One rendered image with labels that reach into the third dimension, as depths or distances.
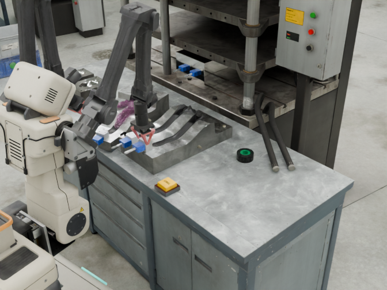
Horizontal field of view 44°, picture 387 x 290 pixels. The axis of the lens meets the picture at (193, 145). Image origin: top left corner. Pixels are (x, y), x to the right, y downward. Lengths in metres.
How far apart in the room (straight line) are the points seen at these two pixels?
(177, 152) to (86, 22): 4.44
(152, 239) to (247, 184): 0.60
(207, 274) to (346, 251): 1.14
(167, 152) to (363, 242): 1.48
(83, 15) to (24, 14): 4.45
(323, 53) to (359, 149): 1.75
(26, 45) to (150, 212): 0.93
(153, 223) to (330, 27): 1.24
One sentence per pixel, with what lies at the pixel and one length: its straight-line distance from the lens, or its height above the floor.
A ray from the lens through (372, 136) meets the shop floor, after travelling 4.24.
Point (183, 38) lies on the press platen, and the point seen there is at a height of 1.04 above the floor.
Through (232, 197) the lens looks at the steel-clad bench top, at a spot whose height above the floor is 0.80.
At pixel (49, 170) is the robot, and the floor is 1.01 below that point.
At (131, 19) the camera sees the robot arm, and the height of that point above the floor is 1.55.
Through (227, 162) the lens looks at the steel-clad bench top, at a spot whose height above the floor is 0.80.
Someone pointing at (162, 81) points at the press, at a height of 0.77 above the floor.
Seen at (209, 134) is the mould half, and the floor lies 0.88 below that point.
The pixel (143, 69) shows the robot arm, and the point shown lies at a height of 1.31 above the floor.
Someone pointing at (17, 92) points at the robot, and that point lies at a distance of 1.80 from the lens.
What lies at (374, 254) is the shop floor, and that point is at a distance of 3.07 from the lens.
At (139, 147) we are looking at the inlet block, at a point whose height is 0.93.
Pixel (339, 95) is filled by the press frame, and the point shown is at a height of 0.66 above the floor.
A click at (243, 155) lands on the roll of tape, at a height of 0.84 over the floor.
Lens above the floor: 2.02
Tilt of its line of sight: 31 degrees down
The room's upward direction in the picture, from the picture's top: 1 degrees counter-clockwise
